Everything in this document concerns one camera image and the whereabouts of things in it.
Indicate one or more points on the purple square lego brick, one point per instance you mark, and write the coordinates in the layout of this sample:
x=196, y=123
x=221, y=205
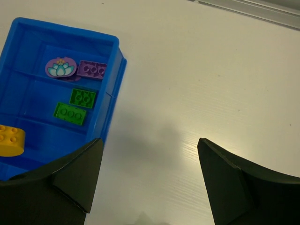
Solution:
x=90, y=69

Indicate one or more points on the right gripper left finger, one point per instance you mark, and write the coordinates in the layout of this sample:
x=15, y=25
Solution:
x=58, y=193

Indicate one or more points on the green sloped lego brick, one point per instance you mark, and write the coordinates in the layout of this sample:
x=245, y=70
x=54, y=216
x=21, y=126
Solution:
x=82, y=98

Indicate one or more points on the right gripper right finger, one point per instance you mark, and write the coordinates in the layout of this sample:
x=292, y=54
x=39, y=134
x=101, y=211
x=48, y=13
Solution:
x=241, y=192

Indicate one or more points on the blue divided plastic bin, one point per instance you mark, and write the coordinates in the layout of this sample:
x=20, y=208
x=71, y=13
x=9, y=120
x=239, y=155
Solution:
x=28, y=96

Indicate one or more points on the purple round lego piece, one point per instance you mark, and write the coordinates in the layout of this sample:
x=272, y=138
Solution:
x=61, y=67

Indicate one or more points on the yellow oval lego piece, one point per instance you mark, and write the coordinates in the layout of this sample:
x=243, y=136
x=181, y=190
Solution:
x=12, y=141

